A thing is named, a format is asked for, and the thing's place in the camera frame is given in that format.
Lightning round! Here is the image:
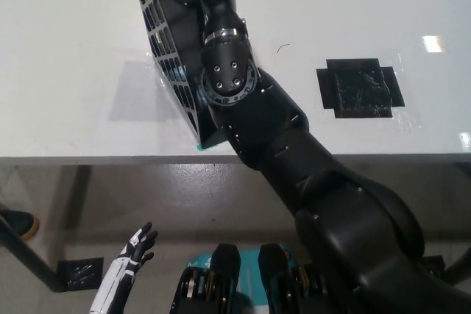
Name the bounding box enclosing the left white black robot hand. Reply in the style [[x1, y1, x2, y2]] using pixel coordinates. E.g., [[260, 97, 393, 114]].
[[90, 221, 157, 313]]

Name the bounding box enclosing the black teal robot body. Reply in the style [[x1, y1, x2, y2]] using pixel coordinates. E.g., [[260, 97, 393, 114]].
[[169, 242, 325, 314]]

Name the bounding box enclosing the black mesh file shelf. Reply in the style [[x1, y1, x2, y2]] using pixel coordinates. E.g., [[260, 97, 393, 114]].
[[130, 0, 236, 151]]

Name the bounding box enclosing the black floor tape patch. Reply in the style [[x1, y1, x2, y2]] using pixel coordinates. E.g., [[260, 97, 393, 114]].
[[57, 257, 102, 291], [422, 254, 447, 274]]

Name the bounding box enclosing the dark metal table leg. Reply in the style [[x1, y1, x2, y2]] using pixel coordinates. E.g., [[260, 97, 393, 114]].
[[0, 165, 93, 291], [443, 163, 471, 285]]

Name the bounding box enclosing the dark shoe with tan sole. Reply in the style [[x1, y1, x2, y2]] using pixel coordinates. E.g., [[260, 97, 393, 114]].
[[0, 207, 40, 241]]

